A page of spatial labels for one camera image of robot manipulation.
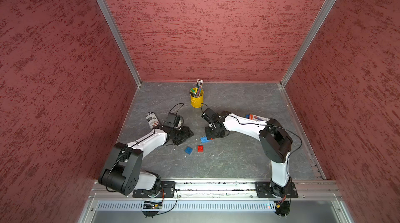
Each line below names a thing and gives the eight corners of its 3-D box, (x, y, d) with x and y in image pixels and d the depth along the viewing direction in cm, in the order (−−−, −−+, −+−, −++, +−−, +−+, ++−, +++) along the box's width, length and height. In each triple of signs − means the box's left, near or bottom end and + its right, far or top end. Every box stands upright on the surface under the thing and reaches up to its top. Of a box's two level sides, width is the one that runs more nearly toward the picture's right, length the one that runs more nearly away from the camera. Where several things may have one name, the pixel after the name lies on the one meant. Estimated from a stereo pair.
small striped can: (151, 128, 98) (149, 125, 95) (145, 117, 103) (144, 114, 100) (160, 124, 100) (158, 121, 97) (154, 113, 105) (152, 110, 102)
